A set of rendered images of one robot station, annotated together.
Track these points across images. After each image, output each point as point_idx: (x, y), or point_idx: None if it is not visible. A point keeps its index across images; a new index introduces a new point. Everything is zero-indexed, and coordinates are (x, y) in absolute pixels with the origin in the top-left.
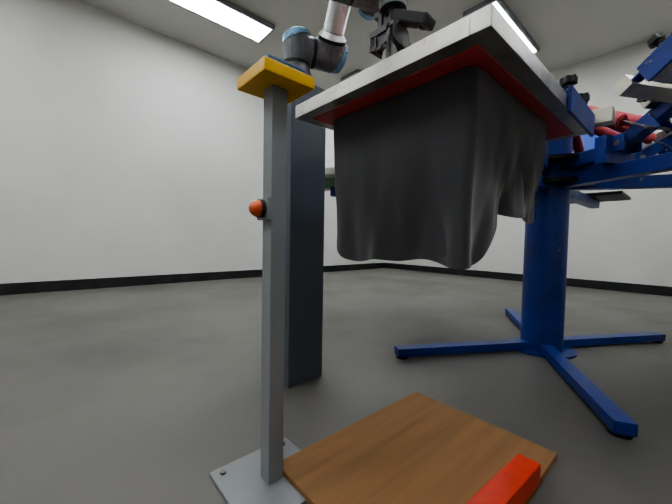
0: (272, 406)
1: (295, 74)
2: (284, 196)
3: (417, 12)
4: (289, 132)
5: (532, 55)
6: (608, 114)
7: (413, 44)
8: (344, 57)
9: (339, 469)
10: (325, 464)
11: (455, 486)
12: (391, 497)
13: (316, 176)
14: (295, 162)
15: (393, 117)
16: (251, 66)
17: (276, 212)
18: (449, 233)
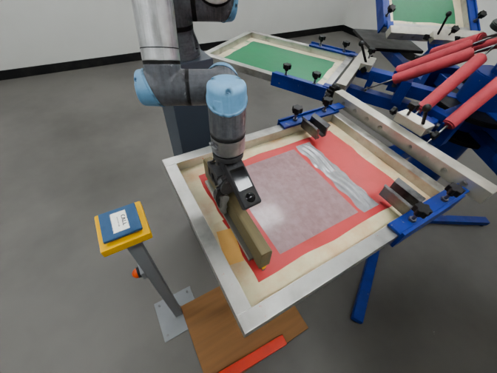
0: (171, 307)
1: (132, 243)
2: (152, 266)
3: (239, 197)
4: (175, 121)
5: (320, 286)
6: (482, 197)
7: (213, 268)
8: (233, 12)
9: (205, 316)
10: (200, 311)
11: (248, 337)
12: (220, 337)
13: (208, 141)
14: (186, 142)
15: None
16: (99, 222)
17: (149, 273)
18: None
